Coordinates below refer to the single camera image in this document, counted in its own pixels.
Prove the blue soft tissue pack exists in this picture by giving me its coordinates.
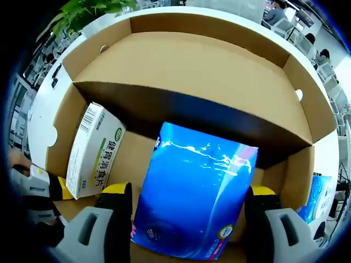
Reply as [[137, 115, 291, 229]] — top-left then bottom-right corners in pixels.
[[130, 122, 260, 261]]

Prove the person's left hand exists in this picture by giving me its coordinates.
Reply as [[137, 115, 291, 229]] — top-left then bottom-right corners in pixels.
[[8, 152, 33, 173]]

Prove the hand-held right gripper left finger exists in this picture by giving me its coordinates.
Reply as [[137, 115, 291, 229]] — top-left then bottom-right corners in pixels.
[[48, 181, 134, 263]]

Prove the green potted plant white pot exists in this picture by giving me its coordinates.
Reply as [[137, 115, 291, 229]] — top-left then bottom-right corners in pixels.
[[35, 0, 138, 42]]

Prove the light blue wet wipes pack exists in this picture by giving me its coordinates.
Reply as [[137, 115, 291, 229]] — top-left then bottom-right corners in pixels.
[[297, 175, 333, 226]]

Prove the brown cardboard shoe box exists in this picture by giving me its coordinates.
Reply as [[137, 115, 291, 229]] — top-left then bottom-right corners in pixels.
[[45, 15, 340, 263]]

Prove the row of white office chairs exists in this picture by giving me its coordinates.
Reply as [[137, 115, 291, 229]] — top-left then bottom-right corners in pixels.
[[271, 19, 351, 132]]

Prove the white medicine carton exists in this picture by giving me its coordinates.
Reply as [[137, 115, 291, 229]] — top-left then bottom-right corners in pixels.
[[65, 101, 127, 200]]

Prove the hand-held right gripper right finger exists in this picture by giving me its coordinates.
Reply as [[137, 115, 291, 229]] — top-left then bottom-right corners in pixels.
[[244, 185, 327, 263]]

